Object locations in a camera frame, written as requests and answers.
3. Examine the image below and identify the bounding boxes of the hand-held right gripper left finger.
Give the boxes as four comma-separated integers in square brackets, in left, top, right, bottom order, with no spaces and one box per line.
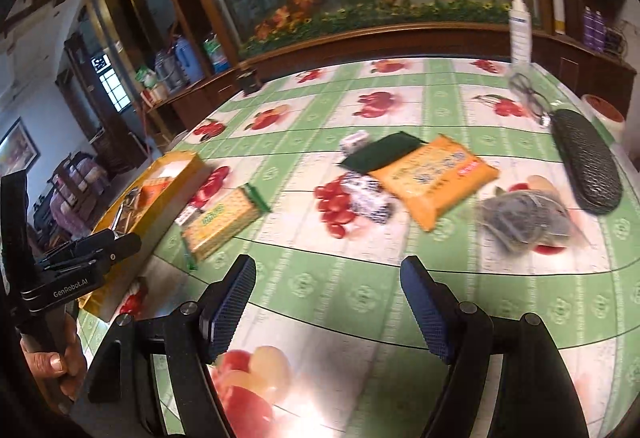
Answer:
[70,254,258,438]

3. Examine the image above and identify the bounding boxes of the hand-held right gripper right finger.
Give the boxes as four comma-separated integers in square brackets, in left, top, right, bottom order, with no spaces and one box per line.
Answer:
[400,255,591,438]

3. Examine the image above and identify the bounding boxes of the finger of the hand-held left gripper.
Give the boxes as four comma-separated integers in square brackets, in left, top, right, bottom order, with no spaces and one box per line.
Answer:
[35,229,117,269]
[45,233,142,276]

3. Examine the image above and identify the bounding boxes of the silver foil snack packet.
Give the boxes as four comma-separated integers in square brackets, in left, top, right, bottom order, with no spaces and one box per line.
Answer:
[112,191,146,231]

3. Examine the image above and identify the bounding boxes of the yellow tray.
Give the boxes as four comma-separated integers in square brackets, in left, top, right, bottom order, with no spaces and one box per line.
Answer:
[79,152,212,320]

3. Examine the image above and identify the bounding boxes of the orange cracker packet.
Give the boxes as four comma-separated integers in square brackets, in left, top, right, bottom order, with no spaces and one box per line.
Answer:
[140,183,170,208]

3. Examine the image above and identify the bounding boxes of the black-white candy packet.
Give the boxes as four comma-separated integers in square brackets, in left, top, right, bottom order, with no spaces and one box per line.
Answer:
[345,171,382,201]
[357,194,394,225]

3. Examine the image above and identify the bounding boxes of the orange packet red corner label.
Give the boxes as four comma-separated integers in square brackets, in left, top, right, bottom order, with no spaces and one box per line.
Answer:
[370,134,500,232]

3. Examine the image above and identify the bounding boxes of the clear bag dark snacks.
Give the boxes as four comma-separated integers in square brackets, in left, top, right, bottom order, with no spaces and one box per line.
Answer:
[475,191,574,255]

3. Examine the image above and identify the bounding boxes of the dark green snack packet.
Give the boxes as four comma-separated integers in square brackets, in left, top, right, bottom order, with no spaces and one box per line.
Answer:
[339,132,428,173]

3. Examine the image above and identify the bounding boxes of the person's left hand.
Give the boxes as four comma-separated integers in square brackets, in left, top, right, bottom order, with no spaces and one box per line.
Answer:
[21,312,88,401]

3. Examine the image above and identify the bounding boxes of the wooden chair with cloth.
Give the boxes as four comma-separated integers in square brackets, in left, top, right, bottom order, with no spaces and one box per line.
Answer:
[47,153,108,239]

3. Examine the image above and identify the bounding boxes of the green fruit-print tablecloth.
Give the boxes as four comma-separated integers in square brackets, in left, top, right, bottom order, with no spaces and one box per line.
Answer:
[75,57,640,438]

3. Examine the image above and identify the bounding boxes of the blue thermos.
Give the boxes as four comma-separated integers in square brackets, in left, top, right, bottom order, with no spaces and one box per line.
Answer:
[172,36,206,82]

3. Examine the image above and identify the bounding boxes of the dark glass bottle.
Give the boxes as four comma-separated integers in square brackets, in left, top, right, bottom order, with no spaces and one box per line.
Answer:
[239,66,261,94]

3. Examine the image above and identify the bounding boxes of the black glasses case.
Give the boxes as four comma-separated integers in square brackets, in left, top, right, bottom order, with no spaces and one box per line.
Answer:
[550,109,623,215]

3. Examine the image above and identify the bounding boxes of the blue green plastic bag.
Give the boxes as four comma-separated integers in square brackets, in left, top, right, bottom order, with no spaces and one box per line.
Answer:
[202,32,232,73]

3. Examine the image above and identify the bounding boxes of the eyeglasses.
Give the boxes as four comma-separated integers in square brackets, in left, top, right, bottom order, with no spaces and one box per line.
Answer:
[507,72,553,126]

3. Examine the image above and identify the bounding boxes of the white red-rimmed pot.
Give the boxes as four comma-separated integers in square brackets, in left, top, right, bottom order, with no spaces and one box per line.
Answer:
[580,94,627,130]

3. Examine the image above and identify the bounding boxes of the wooden cabinet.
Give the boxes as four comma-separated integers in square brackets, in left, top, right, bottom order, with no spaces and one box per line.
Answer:
[120,0,638,154]

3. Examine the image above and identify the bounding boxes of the white spray bottle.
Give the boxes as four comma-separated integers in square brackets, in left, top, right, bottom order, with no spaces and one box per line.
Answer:
[509,0,533,65]

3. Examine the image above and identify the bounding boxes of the purple bottle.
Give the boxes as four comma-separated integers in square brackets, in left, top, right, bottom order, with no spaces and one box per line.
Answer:
[592,10,607,53]
[582,7,596,50]

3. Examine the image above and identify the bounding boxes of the framed wall painting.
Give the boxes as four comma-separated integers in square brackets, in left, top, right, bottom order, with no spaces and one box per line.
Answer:
[0,117,40,176]

